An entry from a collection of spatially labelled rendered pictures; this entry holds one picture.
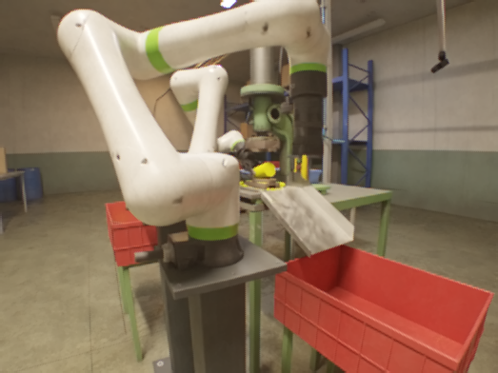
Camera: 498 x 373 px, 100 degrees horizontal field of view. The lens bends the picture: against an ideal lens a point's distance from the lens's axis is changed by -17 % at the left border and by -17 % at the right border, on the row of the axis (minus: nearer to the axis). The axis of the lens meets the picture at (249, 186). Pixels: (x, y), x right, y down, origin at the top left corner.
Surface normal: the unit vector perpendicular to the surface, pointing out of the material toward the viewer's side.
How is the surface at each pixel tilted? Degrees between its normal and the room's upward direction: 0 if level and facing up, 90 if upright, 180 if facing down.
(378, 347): 90
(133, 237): 90
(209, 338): 90
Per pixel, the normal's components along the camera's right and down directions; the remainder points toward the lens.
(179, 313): 0.47, 0.11
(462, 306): -0.83, 0.07
